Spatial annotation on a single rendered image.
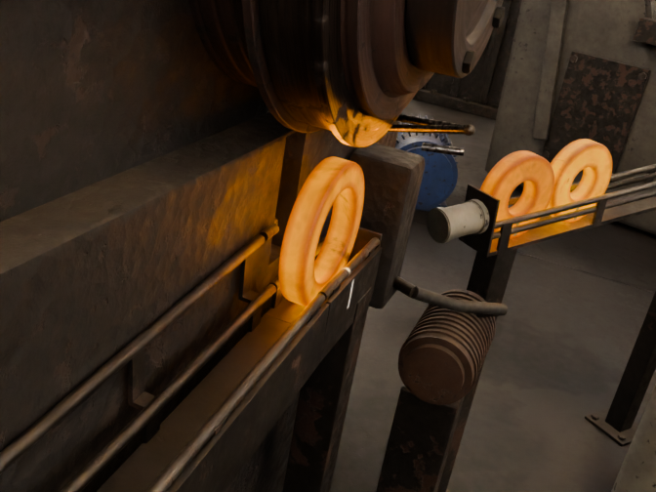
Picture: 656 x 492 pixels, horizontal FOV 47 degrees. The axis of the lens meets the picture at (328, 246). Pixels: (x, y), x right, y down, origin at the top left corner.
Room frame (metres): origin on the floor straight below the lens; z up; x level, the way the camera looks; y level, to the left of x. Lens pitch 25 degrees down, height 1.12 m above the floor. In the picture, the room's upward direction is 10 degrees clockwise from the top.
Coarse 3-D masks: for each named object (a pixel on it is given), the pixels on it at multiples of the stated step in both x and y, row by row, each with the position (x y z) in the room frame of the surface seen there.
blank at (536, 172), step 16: (512, 160) 1.23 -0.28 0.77; (528, 160) 1.23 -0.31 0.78; (544, 160) 1.26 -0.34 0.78; (496, 176) 1.21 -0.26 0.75; (512, 176) 1.22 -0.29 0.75; (528, 176) 1.24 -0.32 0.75; (544, 176) 1.26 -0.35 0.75; (496, 192) 1.20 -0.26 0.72; (528, 192) 1.27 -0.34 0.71; (544, 192) 1.27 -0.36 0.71; (512, 208) 1.27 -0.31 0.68; (528, 208) 1.26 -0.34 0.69; (544, 208) 1.28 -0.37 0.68
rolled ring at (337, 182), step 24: (336, 168) 0.82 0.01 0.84; (360, 168) 0.88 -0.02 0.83; (312, 192) 0.79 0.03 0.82; (336, 192) 0.81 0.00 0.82; (360, 192) 0.90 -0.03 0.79; (312, 216) 0.77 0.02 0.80; (336, 216) 0.90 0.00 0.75; (360, 216) 0.92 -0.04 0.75; (288, 240) 0.76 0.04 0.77; (312, 240) 0.76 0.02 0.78; (336, 240) 0.89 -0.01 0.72; (288, 264) 0.76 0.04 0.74; (312, 264) 0.77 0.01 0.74; (336, 264) 0.87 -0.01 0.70; (288, 288) 0.77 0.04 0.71; (312, 288) 0.79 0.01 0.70
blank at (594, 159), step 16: (576, 144) 1.33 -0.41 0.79; (592, 144) 1.33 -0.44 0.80; (560, 160) 1.31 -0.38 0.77; (576, 160) 1.31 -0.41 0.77; (592, 160) 1.34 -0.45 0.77; (608, 160) 1.37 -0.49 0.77; (560, 176) 1.29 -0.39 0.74; (592, 176) 1.36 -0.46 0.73; (608, 176) 1.38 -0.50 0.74; (560, 192) 1.30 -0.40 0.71; (576, 192) 1.36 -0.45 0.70; (592, 192) 1.35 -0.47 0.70; (576, 208) 1.34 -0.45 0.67
